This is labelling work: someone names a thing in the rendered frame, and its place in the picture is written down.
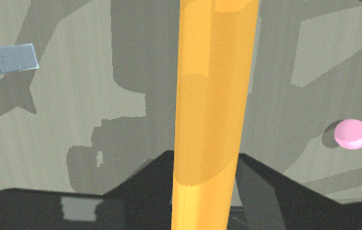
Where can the yellow-orange bar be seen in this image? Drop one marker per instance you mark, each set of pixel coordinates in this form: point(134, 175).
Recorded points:
point(216, 41)

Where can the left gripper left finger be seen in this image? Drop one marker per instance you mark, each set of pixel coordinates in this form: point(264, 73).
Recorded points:
point(145, 207)

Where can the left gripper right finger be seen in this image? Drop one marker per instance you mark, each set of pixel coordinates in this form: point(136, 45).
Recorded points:
point(272, 201)

